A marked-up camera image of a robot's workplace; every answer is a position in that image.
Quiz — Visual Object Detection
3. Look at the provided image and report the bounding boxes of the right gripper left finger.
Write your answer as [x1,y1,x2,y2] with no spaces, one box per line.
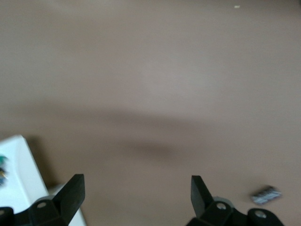
[0,174,85,226]

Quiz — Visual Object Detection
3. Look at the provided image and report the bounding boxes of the deep white cabinet drawer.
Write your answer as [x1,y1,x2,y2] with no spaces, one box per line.
[0,134,87,226]

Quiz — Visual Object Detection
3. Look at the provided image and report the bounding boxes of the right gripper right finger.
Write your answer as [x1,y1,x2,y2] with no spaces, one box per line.
[187,175,285,226]

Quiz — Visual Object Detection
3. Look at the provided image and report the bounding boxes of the dark cylindrical capacitor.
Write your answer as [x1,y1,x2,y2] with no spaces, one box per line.
[249,185,283,206]

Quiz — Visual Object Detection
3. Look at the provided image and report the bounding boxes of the green push button switch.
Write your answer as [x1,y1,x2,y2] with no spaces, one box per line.
[0,154,9,187]

